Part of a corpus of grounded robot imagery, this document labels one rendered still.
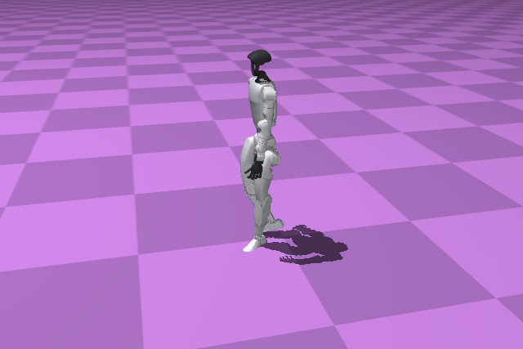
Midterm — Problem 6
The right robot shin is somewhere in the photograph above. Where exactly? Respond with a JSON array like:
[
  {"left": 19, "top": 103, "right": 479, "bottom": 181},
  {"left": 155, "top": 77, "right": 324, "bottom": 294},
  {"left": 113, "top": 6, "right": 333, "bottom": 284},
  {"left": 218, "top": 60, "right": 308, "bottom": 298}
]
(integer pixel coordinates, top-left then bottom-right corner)
[{"left": 244, "top": 188, "right": 275, "bottom": 224}]

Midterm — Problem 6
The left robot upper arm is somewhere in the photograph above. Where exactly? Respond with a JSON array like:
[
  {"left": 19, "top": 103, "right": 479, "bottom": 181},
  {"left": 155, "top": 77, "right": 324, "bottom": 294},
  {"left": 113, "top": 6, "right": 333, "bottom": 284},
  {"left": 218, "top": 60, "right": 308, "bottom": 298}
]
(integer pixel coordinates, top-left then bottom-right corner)
[{"left": 257, "top": 87, "right": 277, "bottom": 131}]

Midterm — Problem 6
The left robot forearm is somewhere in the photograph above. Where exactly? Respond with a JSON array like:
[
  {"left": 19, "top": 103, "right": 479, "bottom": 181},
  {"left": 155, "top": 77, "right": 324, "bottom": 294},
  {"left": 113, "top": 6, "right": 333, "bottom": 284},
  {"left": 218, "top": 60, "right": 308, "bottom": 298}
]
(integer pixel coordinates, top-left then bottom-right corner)
[{"left": 255, "top": 123, "right": 270, "bottom": 162}]

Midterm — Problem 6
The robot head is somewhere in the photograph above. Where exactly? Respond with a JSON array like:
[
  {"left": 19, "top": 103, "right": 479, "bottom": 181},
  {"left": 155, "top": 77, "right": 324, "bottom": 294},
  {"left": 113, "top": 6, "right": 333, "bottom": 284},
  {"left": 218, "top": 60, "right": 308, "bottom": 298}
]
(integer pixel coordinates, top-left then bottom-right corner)
[{"left": 248, "top": 50, "right": 271, "bottom": 83}]

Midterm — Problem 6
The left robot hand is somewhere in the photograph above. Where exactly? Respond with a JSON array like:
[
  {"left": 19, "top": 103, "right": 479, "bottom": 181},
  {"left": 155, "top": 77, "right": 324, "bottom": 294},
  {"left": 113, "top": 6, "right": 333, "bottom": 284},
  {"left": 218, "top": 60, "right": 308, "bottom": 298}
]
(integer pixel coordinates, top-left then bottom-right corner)
[{"left": 245, "top": 154, "right": 264, "bottom": 179}]

